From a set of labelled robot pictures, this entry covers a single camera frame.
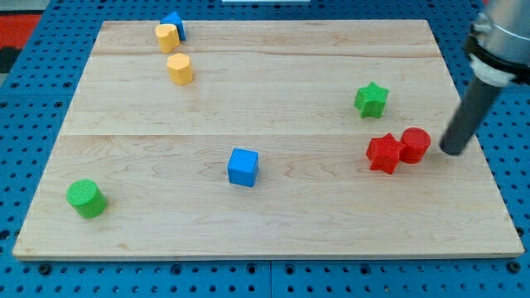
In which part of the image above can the yellow hexagon block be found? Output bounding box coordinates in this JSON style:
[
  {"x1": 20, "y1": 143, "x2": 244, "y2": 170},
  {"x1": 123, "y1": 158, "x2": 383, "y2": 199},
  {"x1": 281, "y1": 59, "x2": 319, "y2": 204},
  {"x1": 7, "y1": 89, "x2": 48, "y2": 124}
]
[{"x1": 166, "y1": 53, "x2": 194, "y2": 85}]

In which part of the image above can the blue cube block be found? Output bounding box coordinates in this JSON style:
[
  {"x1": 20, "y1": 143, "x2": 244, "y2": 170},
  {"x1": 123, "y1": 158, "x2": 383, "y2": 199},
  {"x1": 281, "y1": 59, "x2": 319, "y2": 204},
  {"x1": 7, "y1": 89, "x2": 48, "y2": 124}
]
[{"x1": 227, "y1": 148, "x2": 258, "y2": 187}]

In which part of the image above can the red cylinder block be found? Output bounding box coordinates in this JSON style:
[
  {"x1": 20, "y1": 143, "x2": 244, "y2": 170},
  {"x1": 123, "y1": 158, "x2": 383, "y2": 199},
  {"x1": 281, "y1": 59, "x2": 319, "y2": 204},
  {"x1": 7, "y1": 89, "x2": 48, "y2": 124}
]
[{"x1": 400, "y1": 127, "x2": 431, "y2": 164}]

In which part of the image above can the blue triangle block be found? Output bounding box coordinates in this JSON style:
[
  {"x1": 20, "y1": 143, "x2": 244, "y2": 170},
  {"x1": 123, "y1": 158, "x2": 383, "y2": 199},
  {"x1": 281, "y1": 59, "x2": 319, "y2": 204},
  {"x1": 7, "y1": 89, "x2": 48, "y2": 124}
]
[{"x1": 160, "y1": 12, "x2": 186, "y2": 41}]

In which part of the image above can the yellow heart block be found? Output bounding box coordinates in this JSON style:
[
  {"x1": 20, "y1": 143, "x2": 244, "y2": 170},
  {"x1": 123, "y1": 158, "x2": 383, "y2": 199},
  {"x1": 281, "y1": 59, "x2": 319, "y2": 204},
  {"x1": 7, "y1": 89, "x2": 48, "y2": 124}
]
[{"x1": 155, "y1": 24, "x2": 181, "y2": 54}]

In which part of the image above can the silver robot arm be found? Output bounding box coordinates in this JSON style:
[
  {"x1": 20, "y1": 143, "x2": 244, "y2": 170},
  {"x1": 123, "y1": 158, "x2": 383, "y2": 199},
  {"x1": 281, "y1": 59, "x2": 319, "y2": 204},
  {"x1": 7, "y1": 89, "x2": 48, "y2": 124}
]
[{"x1": 439, "y1": 0, "x2": 529, "y2": 156}]

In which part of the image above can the red star block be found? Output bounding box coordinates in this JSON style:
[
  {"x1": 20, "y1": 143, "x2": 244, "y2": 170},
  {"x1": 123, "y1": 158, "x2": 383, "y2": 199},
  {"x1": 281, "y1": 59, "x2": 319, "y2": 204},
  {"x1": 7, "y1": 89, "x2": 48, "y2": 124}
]
[{"x1": 365, "y1": 133, "x2": 406, "y2": 175}]

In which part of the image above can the green cylinder block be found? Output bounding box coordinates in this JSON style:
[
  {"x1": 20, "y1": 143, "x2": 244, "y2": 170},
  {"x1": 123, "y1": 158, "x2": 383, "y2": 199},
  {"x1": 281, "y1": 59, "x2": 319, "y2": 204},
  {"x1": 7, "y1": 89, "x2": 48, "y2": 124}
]
[{"x1": 66, "y1": 179, "x2": 108, "y2": 219}]

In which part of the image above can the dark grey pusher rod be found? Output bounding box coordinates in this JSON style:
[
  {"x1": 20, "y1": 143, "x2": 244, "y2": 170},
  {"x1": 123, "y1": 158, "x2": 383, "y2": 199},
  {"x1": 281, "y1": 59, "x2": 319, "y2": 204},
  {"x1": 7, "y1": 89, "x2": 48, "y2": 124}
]
[{"x1": 439, "y1": 76, "x2": 503, "y2": 156}]

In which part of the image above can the wooden board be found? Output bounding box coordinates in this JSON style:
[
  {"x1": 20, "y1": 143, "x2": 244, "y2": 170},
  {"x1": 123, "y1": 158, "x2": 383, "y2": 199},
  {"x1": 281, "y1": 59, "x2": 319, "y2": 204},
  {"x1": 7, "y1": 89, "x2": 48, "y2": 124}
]
[{"x1": 12, "y1": 20, "x2": 524, "y2": 261}]

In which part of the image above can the green star block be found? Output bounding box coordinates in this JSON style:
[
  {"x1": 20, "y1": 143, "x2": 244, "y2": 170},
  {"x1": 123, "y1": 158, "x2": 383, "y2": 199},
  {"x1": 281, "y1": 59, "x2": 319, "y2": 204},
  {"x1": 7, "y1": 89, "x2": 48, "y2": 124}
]
[{"x1": 354, "y1": 81, "x2": 389, "y2": 118}]

